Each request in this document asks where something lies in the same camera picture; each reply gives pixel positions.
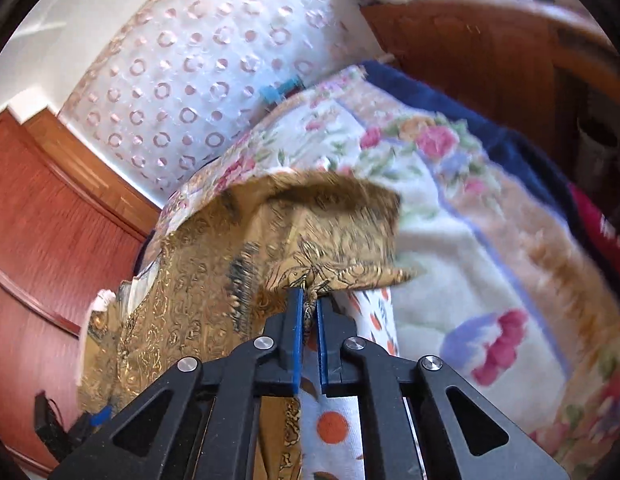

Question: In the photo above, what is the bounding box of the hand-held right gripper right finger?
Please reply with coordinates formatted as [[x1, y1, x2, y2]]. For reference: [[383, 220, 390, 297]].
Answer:
[[316, 297, 573, 480]]

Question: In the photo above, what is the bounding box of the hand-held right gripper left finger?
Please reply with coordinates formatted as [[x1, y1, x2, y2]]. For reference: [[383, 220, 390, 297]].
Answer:
[[50, 287, 307, 480]]

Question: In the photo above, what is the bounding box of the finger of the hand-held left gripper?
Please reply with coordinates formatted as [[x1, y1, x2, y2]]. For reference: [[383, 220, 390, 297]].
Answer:
[[68, 406, 114, 443]]

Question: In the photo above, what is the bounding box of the gold patterned cloth garment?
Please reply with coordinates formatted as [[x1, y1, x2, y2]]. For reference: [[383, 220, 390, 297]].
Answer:
[[77, 170, 418, 480]]

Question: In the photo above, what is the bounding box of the pale pink folded cloth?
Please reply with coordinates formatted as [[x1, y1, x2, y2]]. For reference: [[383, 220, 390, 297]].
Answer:
[[76, 287, 116, 386]]

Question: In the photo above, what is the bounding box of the floral blanket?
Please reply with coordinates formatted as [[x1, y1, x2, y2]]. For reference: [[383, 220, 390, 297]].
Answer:
[[154, 65, 620, 480]]

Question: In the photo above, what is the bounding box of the wooden headboard panel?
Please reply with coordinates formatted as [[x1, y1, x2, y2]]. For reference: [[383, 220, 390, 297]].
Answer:
[[0, 110, 163, 476]]

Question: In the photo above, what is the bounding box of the small blue object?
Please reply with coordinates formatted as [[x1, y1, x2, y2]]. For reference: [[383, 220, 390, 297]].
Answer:
[[260, 77, 303, 109]]

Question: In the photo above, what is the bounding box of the navy blue blanket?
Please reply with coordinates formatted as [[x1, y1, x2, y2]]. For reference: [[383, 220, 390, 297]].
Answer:
[[362, 60, 613, 286]]

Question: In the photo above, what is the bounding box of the white circle-patterned curtain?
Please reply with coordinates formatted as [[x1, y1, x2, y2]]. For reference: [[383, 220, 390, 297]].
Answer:
[[60, 0, 385, 206]]

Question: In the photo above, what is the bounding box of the red cloth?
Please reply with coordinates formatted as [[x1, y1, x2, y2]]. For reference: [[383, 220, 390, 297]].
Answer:
[[567, 182, 620, 283]]

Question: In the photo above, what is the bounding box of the brown wooden cabinet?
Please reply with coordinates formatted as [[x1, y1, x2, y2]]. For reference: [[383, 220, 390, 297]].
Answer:
[[360, 0, 620, 211]]

